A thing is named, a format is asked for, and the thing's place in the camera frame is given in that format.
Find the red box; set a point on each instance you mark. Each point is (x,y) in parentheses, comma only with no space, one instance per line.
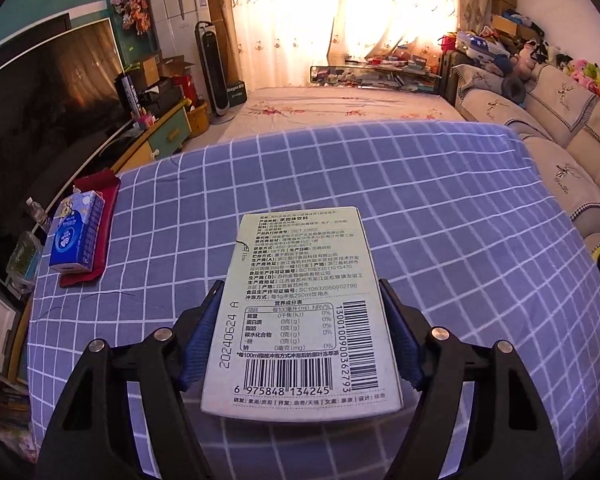
(186,89)

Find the hanging artificial flowers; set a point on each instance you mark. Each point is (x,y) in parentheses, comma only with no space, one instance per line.
(132,2)

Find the cluttered glass coffee table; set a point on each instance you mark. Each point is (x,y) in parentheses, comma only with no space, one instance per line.
(375,77)

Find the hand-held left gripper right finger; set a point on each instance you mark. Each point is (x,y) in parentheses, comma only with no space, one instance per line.
(405,345)

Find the beige sofa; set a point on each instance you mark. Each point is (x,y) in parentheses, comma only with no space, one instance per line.
(555,175)

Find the dark round cushion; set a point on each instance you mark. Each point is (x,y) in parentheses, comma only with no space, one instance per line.
(512,90)

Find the black tower fan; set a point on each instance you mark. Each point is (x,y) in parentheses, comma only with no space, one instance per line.
(212,70)

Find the blue tissue pack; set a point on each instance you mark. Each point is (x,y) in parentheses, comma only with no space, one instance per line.
(75,235)

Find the floral floor sheet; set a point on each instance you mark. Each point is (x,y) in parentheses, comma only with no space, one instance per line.
(340,105)

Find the yellow and green television cabinet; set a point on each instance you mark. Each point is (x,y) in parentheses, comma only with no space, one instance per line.
(170,130)

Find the blue checked tablecloth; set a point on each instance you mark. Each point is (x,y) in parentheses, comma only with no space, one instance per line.
(430,210)

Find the smaller black television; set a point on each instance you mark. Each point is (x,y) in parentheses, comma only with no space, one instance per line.
(50,25)

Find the black box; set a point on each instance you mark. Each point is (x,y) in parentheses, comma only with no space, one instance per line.
(236,94)

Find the stack of books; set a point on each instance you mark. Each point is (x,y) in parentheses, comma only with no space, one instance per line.
(10,410)

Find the large flat television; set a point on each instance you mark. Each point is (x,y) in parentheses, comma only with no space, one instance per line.
(45,125)

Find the open cardboard box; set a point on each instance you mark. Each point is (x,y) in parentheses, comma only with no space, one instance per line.
(147,67)

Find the pale green tea box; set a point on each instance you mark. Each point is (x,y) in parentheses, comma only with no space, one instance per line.
(295,310)

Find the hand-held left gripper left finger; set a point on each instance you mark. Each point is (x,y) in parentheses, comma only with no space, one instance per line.
(200,335)

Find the yellow basket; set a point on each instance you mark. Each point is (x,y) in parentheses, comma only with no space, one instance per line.
(199,120)

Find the white standing air conditioner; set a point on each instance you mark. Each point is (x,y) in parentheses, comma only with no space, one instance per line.
(175,10)

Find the clear water bottle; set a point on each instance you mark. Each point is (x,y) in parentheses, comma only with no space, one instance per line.
(39,217)

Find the small pink box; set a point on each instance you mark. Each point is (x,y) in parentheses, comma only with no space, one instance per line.
(145,121)

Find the clear glass container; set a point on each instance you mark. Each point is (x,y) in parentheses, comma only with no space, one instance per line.
(22,260)

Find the red tray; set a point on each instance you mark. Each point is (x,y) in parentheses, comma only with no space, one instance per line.
(97,182)

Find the cream embroidered curtain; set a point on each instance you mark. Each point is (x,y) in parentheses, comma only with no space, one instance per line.
(280,20)

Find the pile of plush toys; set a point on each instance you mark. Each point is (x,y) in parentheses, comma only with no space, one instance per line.
(585,72)

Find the star print bag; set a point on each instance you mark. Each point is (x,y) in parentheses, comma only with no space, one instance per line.
(480,45)

